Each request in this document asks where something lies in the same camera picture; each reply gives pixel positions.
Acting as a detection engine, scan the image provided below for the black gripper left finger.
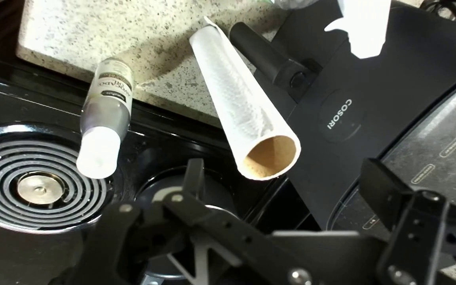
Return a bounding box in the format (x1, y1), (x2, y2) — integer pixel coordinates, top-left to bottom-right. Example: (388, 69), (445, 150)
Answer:
(182, 158), (205, 198)

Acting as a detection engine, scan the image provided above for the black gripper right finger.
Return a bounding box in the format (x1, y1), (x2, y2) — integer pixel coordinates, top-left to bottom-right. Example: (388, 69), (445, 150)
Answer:
(360, 158), (414, 231)

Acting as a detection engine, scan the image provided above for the black air fryer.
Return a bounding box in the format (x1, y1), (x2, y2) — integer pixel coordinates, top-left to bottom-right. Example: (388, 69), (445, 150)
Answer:
(228, 0), (456, 237)

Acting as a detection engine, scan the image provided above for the small white-capped spray bottle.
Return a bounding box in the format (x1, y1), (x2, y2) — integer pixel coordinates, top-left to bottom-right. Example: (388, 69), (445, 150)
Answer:
(76, 58), (133, 179)

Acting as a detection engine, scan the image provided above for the black electric stove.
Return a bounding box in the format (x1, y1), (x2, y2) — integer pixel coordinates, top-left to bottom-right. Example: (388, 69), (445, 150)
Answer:
(0, 16), (311, 285)

